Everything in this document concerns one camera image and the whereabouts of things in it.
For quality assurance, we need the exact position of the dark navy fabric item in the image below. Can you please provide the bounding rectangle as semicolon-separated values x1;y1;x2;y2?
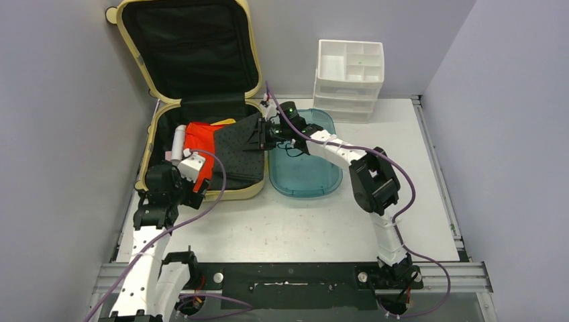
210;113;265;191

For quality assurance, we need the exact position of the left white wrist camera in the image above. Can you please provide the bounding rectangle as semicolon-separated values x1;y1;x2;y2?
176;149;206;182

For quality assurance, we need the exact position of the red white striped garment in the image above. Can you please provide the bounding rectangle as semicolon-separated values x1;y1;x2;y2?
184;122;227;191

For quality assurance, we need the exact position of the teal transparent plastic tray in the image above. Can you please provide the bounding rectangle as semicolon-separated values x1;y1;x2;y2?
268;107;344;199

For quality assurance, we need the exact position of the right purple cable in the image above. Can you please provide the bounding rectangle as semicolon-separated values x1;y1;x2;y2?
265;80;452;320

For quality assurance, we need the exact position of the white cylindrical bottle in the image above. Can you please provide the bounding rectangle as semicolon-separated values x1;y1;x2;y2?
170;125;186;165

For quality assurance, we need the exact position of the white plastic drawer organizer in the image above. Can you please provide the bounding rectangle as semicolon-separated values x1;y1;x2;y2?
313;39;385;123

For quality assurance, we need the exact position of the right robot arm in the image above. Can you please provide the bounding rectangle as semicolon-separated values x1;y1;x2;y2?
246;98;423;290

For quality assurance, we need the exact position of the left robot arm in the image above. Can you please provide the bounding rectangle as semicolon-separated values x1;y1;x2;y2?
105;155;207;321

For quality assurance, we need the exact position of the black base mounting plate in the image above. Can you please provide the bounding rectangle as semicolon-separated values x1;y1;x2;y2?
183;262;423;311

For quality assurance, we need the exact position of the yellow folded garment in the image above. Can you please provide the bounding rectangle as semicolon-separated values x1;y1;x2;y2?
211;118;236;126

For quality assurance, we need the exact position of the yellow hard-shell suitcase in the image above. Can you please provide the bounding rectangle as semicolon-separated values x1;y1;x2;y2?
105;1;262;192

